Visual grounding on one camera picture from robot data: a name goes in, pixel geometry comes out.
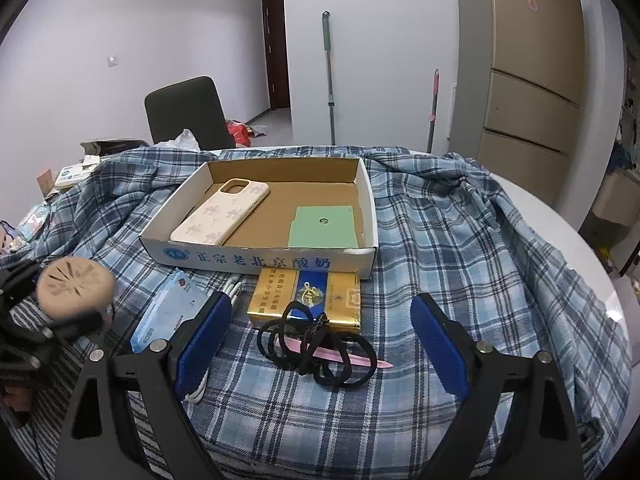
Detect pink nail file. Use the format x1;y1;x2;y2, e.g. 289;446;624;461
280;337;395;369

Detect white plastic bag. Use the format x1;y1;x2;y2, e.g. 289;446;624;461
152;129;201;152

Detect cream floral phone case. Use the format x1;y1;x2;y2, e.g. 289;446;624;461
170;178;271;247

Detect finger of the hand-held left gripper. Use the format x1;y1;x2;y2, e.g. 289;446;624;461
0;305;117;386
0;260;47;313

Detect round tan powder puff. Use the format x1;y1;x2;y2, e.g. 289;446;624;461
37;256;117;322

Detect dark grey chair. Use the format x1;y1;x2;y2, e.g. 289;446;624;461
144;76;237;151

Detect blue tissue packet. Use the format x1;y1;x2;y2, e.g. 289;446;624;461
131;270;217;356

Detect red bag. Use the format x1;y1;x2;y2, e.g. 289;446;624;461
226;120;251;148

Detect brown cardboard box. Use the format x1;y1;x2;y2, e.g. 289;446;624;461
591;169;640;227

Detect clear patterned packet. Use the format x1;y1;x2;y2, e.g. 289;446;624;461
15;204;52;241

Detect shallow cardboard box tray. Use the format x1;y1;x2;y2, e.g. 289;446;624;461
138;156;379;280

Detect white cable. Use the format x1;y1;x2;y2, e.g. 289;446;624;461
184;280;247;405

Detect dark olive bag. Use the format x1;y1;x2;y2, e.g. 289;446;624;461
80;138;151;159

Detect green card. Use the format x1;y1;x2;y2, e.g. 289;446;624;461
287;205;357;250

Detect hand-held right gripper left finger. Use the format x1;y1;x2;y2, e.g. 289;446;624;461
52;290;234;480

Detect blue plaid cloth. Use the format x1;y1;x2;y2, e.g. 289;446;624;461
0;146;632;480

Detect white medicine boxes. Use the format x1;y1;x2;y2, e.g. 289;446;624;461
54;156;102;191

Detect gold and blue carton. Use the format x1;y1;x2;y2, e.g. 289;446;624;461
246;267;362;331

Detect person's left hand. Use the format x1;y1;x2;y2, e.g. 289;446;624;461
0;382;32;428

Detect beige wardrobe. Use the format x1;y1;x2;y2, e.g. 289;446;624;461
476;0;587;207

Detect pink handled mop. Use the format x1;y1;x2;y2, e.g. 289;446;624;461
426;68;441;154

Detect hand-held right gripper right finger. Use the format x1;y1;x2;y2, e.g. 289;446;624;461
409;292;587;480

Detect blue cloth bundle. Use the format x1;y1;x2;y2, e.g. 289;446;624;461
614;141;640;172

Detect bundle of black hair ties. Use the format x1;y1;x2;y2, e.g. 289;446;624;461
257;302;379;389

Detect dark brown door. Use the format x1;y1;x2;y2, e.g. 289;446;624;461
261;0;291;111

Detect small pink box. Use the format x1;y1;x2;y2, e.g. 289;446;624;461
37;169;59;199

